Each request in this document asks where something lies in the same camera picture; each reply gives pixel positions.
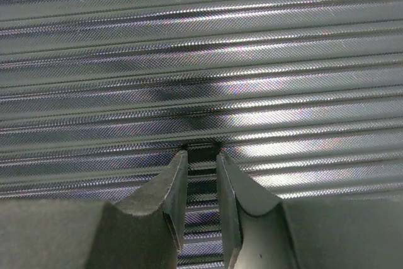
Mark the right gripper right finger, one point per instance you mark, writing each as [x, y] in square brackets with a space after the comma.
[262, 230]

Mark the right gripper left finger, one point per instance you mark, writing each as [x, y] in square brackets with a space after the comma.
[144, 230]

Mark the black hard-shell suitcase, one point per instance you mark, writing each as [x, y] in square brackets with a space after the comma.
[97, 96]

